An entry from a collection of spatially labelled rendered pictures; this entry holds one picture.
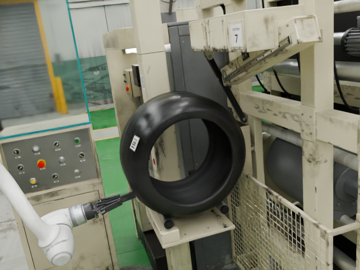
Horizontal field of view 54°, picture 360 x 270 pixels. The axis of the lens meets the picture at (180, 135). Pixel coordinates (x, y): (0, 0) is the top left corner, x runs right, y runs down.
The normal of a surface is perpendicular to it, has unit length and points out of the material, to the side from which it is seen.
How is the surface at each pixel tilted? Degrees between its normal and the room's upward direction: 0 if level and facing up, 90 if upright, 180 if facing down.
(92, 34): 90
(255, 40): 90
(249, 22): 90
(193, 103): 43
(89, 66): 90
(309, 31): 72
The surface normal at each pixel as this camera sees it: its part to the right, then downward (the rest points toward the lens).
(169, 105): -0.06, -0.50
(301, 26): 0.25, -0.07
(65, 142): 0.29, 0.23
